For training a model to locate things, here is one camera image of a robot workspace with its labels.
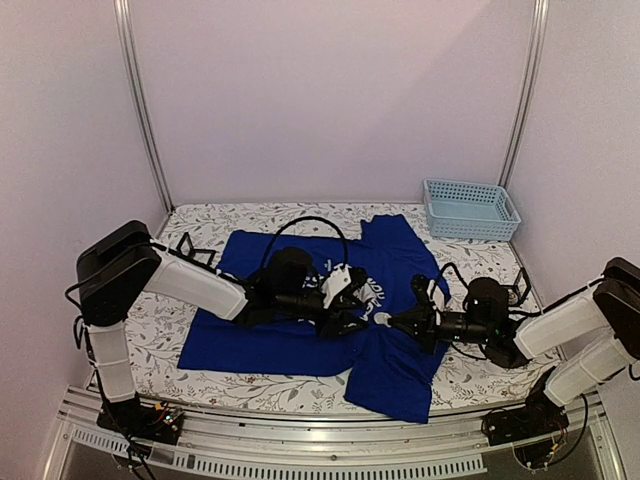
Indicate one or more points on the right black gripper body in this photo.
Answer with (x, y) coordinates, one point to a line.
(476, 333)

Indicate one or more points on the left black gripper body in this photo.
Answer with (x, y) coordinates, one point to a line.
(288, 305)

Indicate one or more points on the round yellow blue brooch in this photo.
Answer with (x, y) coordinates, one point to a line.
(382, 318)

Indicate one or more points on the black brooch box silver brooch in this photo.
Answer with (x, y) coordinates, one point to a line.
(520, 289)

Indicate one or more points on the blue printed t-shirt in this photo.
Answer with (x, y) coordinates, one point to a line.
(388, 372)

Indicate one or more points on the black brooch box yellow brooch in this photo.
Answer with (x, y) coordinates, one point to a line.
(202, 256)

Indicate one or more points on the light blue plastic basket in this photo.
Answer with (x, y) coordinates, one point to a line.
(470, 211)

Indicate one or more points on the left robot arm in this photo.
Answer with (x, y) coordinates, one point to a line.
(129, 266)

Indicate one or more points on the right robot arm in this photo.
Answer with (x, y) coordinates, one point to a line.
(605, 313)

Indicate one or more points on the floral patterned tablecloth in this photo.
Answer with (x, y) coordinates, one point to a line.
(157, 326)

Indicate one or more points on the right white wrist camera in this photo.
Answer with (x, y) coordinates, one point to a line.
(428, 294)

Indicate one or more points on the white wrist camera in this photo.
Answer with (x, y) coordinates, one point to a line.
(428, 294)
(344, 283)

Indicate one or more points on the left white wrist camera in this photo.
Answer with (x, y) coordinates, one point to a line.
(344, 283)

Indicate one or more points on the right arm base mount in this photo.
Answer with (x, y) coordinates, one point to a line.
(538, 416)

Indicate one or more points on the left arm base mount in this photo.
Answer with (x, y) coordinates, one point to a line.
(132, 419)

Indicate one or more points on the right aluminium frame post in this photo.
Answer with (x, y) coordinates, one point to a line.
(533, 59)

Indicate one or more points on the aluminium frame post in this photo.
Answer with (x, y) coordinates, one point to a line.
(533, 59)
(126, 37)

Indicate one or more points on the left aluminium frame post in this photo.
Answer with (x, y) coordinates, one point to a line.
(126, 37)

